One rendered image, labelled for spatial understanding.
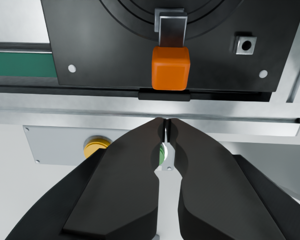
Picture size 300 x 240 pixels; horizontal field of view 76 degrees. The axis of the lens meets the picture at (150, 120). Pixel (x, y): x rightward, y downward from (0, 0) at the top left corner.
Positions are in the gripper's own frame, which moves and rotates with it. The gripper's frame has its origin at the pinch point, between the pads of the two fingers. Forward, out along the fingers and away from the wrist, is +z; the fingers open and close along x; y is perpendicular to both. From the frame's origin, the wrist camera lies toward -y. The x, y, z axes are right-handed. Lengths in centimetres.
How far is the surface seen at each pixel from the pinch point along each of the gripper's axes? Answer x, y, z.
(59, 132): -13.8, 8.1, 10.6
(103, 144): -7.6, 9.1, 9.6
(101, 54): -6.6, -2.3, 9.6
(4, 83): -22.3, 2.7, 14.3
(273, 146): 82, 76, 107
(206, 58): 4.1, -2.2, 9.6
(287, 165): 98, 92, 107
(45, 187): -26.9, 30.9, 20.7
